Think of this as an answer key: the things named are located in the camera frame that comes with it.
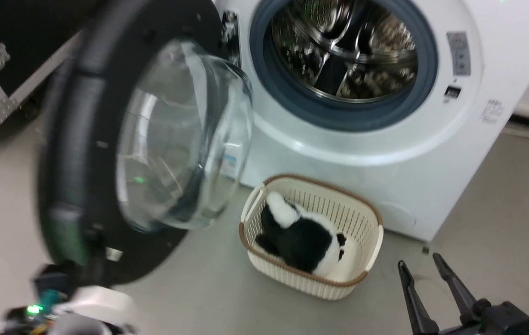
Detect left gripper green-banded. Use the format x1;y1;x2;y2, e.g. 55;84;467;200
33;70;108;298

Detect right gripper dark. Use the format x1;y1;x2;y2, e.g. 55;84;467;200
398;253;529;335

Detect black round glass washer door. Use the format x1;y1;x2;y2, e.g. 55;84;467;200
35;0;255;287

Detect white front-load washing machine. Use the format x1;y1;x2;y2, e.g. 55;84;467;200
213;0;529;242

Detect cream plastic laundry basket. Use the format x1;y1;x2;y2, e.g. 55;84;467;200
238;174;384;301

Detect black flight case aluminium edges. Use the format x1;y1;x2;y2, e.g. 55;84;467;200
0;0;107;140

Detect black white panda plush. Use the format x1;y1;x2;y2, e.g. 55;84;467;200
255;191;347;278

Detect white printed label sticker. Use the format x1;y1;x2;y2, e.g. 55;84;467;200
480;99;506;125

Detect grey warning sticker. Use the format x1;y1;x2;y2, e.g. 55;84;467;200
447;31;472;76

